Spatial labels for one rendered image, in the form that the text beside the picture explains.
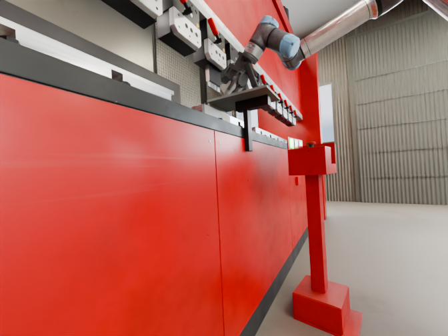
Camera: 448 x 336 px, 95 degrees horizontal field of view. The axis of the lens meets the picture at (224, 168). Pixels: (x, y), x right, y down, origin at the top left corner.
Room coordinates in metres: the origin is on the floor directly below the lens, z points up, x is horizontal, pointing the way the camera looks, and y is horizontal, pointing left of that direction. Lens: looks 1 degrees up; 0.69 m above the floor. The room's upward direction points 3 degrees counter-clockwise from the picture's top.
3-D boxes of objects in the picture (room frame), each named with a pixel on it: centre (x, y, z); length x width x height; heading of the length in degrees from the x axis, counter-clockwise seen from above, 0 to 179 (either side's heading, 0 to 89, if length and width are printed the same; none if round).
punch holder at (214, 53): (0.94, 0.04, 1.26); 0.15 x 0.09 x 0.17; 150
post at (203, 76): (2.18, 0.18, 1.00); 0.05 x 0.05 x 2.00; 60
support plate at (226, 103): (0.88, -0.10, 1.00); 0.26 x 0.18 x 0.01; 60
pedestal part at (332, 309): (0.96, -0.45, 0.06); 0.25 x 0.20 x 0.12; 51
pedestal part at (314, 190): (0.98, -0.42, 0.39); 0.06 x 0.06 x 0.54; 51
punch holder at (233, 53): (1.11, -0.06, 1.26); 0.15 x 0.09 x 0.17; 150
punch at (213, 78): (0.96, 0.03, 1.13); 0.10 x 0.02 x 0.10; 150
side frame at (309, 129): (3.01, -0.98, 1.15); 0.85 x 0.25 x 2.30; 60
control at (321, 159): (0.98, -0.42, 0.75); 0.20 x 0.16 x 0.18; 141
